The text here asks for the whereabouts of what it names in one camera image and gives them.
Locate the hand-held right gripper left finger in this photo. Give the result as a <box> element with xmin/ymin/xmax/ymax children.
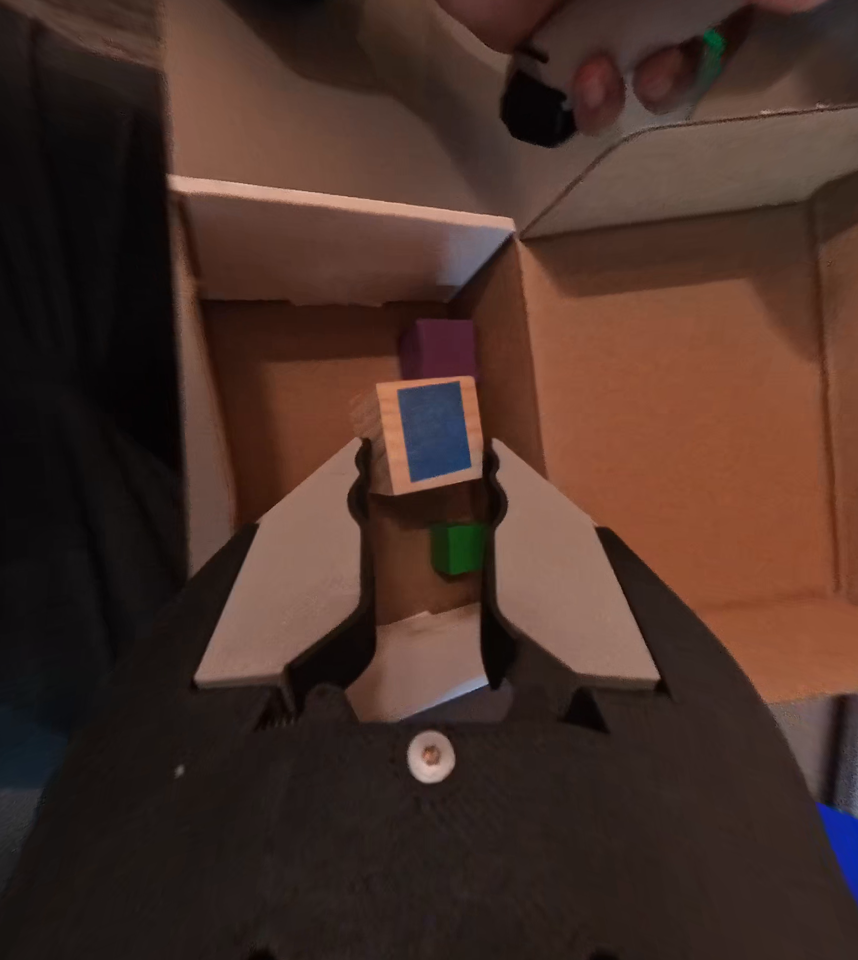
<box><xmin>194</xmin><ymin>437</ymin><xmax>377</xmax><ymax>691</ymax></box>

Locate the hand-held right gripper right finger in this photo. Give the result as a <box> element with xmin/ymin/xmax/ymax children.
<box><xmin>480</xmin><ymin>437</ymin><xmax>661</xmax><ymax>691</ymax></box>

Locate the green cube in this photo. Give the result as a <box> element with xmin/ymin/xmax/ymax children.
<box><xmin>429</xmin><ymin>522</ymin><xmax>491</xmax><ymax>579</ymax></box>

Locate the plain wooden cube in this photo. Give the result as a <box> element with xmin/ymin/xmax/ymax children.
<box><xmin>350</xmin><ymin>376</ymin><xmax>484</xmax><ymax>498</ymax></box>

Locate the white cardboard mailer box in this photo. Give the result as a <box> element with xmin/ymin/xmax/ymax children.
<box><xmin>166</xmin><ymin>101</ymin><xmax>858</xmax><ymax>725</ymax></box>

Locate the red cube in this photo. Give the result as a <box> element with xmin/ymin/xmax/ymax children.
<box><xmin>399</xmin><ymin>318</ymin><xmax>478</xmax><ymax>384</ymax></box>

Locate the person's left hand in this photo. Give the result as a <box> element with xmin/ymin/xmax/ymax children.
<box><xmin>436</xmin><ymin>0</ymin><xmax>835</xmax><ymax>138</ymax></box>

